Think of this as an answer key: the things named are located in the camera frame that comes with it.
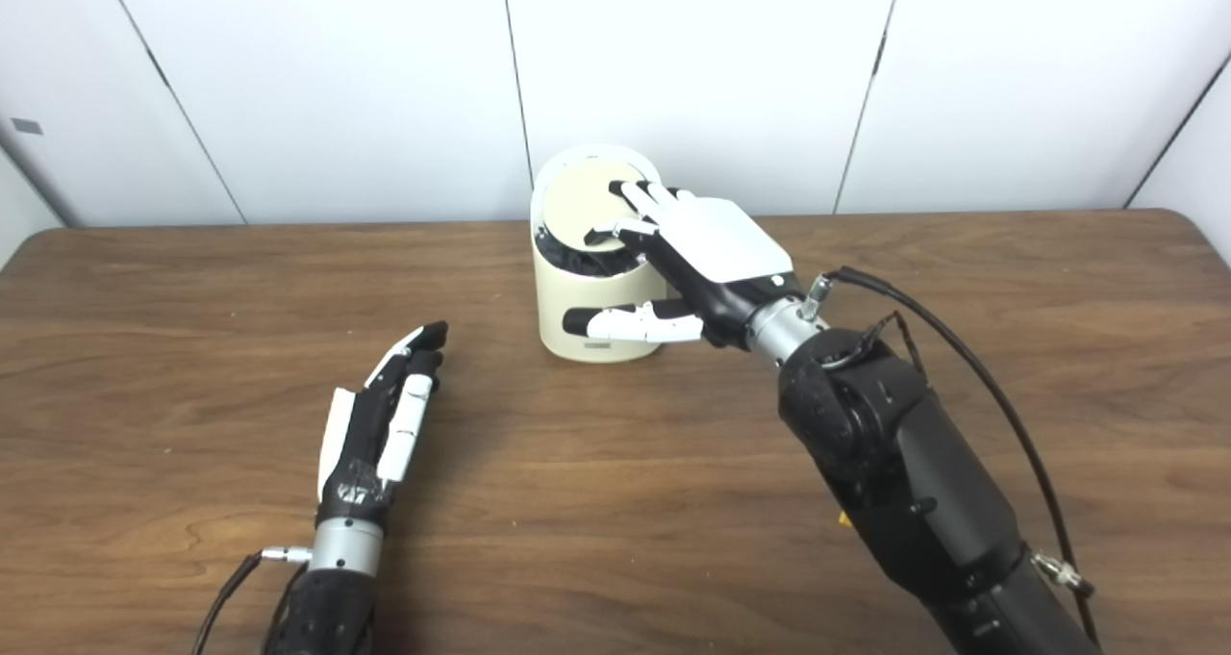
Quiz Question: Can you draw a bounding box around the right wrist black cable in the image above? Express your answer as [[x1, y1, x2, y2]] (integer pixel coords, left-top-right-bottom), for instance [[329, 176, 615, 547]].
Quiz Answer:
[[803, 266, 1102, 646]]

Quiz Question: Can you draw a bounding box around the cream-colored round bin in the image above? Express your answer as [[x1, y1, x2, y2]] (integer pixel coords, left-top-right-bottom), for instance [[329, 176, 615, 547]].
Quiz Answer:
[[530, 145, 674, 364]]

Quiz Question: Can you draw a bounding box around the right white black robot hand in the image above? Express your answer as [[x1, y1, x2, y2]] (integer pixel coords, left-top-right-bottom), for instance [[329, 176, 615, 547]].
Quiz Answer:
[[563, 180, 805, 350]]

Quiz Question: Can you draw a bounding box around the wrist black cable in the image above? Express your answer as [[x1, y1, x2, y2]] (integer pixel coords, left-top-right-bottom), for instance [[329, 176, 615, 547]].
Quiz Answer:
[[803, 266, 1102, 646], [190, 545, 314, 655]]

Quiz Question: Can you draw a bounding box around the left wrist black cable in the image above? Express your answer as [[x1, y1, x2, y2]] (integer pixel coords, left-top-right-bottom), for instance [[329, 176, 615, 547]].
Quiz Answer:
[[190, 545, 314, 655]]

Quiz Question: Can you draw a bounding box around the round cream bin lid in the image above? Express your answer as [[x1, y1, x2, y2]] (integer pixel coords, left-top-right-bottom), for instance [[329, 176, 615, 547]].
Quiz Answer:
[[540, 158, 647, 252]]

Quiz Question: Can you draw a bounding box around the thin black wire loop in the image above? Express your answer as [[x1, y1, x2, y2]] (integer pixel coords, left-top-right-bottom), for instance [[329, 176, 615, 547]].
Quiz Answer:
[[825, 311, 926, 377]]

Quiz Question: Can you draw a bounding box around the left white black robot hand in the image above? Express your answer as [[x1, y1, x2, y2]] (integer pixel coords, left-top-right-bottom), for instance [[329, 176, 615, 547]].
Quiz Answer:
[[316, 321, 449, 531]]

